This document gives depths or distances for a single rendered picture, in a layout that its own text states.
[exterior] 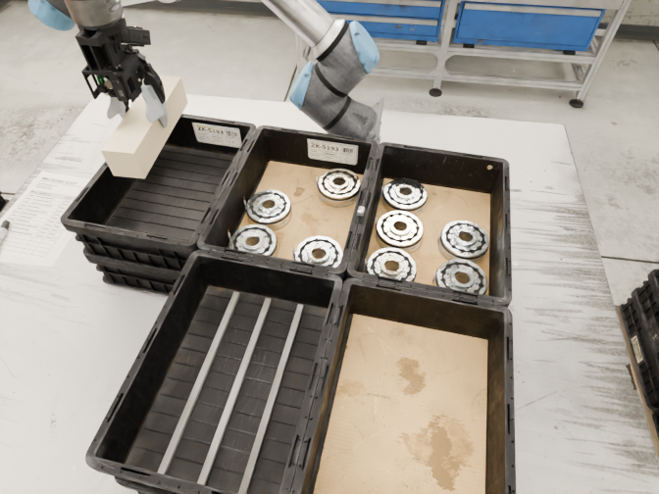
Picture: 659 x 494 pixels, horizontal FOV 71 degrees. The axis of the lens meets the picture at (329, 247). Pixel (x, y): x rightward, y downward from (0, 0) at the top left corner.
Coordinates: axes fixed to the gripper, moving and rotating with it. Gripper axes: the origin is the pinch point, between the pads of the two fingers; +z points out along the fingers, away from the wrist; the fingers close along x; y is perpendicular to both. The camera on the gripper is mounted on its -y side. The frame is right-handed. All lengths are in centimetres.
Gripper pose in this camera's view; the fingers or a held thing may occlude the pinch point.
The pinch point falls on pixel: (146, 118)
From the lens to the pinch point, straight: 98.7
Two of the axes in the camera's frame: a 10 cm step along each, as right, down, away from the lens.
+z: 0.1, 6.2, 7.9
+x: 9.9, 1.1, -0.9
